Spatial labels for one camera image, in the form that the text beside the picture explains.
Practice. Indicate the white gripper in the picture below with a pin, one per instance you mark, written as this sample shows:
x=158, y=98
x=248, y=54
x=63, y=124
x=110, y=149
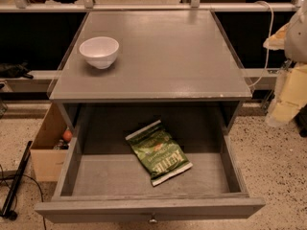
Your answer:
x=297, y=42

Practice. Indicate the green jalapeno chip bag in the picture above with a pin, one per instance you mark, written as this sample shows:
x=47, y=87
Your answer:
x=158, y=152

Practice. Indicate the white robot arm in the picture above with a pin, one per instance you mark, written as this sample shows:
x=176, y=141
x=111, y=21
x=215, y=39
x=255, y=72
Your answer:
x=295, y=47

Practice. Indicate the grey open drawer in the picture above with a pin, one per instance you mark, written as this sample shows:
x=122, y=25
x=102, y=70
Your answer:
x=103, y=180

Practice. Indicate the grey wooden cabinet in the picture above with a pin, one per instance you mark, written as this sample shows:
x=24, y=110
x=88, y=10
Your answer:
x=164, y=58

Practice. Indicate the white bowl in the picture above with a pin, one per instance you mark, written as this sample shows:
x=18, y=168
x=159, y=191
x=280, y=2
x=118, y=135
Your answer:
x=100, y=51

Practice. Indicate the orange ball in box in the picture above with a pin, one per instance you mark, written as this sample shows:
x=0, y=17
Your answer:
x=67, y=136

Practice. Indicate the cardboard box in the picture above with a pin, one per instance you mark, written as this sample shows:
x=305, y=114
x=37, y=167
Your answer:
x=48, y=150

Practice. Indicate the black floor bar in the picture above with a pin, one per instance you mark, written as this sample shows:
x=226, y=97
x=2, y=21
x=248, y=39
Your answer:
x=12, y=180

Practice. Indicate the black object on ledge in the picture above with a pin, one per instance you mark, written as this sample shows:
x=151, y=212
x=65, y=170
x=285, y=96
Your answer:
x=12, y=71

